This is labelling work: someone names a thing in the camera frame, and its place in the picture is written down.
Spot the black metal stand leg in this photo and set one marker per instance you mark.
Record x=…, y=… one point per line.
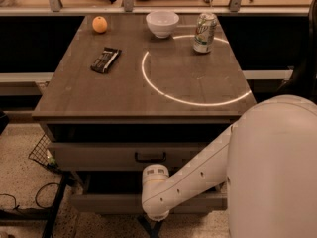
x=47, y=215

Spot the grey drawer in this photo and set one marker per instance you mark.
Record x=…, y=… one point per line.
x=122, y=156
x=119, y=192

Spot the blue floor tape cross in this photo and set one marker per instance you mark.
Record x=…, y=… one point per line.
x=152, y=230

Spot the orange fruit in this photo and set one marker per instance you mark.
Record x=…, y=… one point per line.
x=99, y=25

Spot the green white soda can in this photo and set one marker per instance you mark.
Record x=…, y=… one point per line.
x=204, y=32

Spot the black wire basket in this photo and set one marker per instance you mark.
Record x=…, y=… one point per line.
x=42, y=156

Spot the white bowl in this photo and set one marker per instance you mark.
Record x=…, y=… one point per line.
x=162, y=23

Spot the black snack bar wrapper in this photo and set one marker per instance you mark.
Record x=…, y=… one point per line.
x=103, y=63

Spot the black office chair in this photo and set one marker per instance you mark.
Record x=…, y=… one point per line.
x=303, y=79

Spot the grey drawer cabinet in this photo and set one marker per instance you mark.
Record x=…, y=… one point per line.
x=156, y=91

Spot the grey top drawer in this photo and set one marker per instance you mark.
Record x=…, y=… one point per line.
x=122, y=156

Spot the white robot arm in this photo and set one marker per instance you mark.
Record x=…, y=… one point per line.
x=268, y=161

